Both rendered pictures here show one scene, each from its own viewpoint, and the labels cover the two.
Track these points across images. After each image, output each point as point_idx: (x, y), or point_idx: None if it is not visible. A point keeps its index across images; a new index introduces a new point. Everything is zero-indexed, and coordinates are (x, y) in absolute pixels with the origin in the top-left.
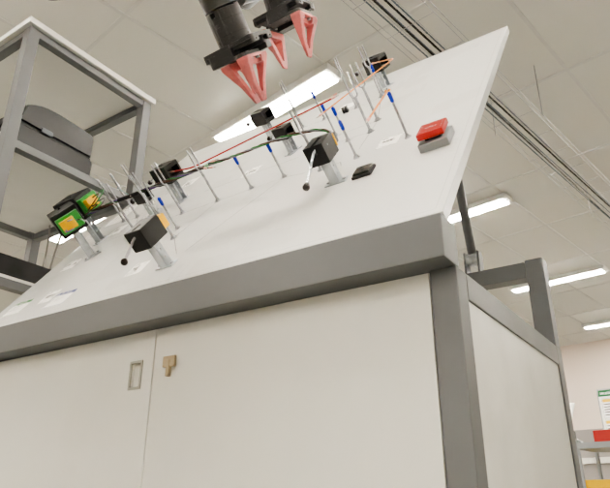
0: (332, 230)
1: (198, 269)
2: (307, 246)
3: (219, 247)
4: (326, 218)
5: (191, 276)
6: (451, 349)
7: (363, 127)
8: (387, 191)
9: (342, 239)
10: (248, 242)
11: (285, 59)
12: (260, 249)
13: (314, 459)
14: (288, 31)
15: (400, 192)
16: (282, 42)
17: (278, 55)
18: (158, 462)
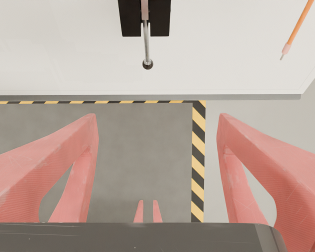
0: (191, 82)
1: (10, 87)
2: (167, 94)
3: None
4: (173, 58)
5: (13, 94)
6: None
7: None
8: (255, 37)
9: (208, 100)
10: (56, 63)
11: (87, 140)
12: (97, 81)
13: None
14: (55, 226)
15: (271, 48)
16: (43, 196)
17: (91, 189)
18: None
